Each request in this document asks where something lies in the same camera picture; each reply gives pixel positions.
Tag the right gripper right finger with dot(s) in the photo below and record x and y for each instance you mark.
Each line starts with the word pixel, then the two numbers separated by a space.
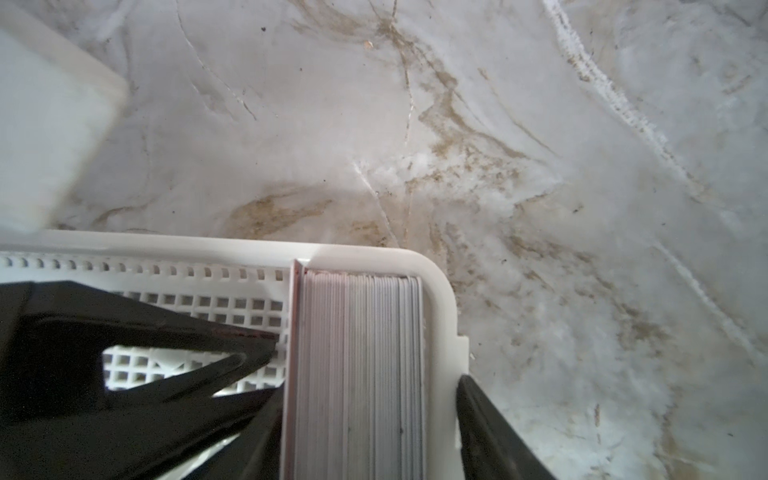
pixel 490 448

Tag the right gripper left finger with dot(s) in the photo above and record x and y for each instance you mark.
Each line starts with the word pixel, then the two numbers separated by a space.
pixel 255 453

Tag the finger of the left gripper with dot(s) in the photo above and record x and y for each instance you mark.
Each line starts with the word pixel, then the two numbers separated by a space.
pixel 54 334
pixel 129 443

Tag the stack of red cards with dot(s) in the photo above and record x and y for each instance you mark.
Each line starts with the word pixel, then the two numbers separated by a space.
pixel 355 388

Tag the white plastic mesh basket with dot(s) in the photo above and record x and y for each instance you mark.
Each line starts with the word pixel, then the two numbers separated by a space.
pixel 247 283

